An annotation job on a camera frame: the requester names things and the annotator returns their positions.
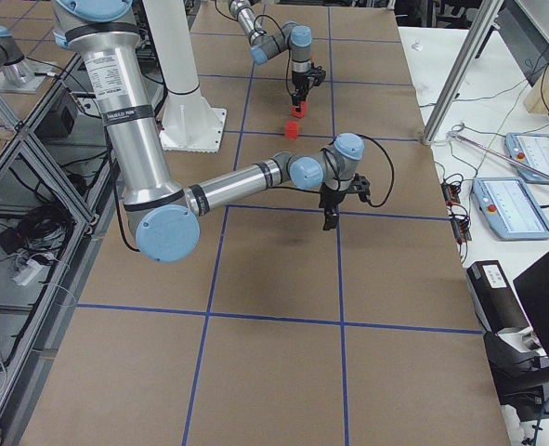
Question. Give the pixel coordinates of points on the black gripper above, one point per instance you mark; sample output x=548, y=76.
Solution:
x=332, y=196
x=300, y=81

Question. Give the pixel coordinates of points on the red block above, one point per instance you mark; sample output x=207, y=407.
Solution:
x=299, y=111
x=291, y=129

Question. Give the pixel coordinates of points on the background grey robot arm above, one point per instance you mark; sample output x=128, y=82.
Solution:
x=17, y=74

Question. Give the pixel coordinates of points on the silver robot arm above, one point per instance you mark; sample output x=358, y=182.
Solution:
x=162, y=214
x=292, y=37

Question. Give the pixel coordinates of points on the small red circuit board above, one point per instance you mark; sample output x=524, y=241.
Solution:
x=451, y=192

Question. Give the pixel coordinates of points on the brown paper table cover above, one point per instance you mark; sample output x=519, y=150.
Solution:
x=275, y=331

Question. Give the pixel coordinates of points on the near teach pendant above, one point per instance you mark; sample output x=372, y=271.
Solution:
x=510, y=209

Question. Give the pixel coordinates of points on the teach pendant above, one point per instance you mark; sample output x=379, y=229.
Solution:
x=529, y=149
x=510, y=209

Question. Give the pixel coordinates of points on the black box with label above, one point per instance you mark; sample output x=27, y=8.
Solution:
x=494, y=300

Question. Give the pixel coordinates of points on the far teach pendant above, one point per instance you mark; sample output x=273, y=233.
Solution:
x=529, y=149

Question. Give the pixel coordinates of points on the white power adapter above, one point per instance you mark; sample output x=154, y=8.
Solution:
x=28, y=272

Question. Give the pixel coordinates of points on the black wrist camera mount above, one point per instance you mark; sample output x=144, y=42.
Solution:
x=317, y=75
x=360, y=186

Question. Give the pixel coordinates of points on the white central pedestal column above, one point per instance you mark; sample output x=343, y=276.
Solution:
x=189, y=123

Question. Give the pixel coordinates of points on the aluminium frame post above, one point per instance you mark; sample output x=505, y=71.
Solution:
x=476, y=34

